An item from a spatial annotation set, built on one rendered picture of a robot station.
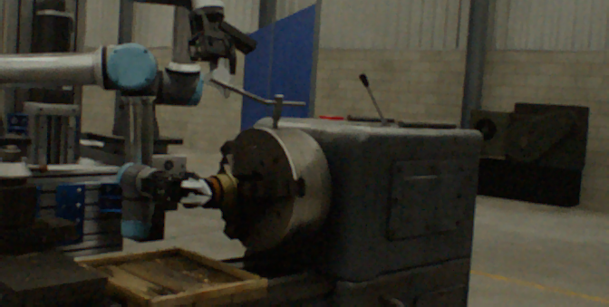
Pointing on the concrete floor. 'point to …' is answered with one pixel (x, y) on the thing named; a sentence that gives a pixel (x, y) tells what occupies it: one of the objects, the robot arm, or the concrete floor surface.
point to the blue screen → (283, 66)
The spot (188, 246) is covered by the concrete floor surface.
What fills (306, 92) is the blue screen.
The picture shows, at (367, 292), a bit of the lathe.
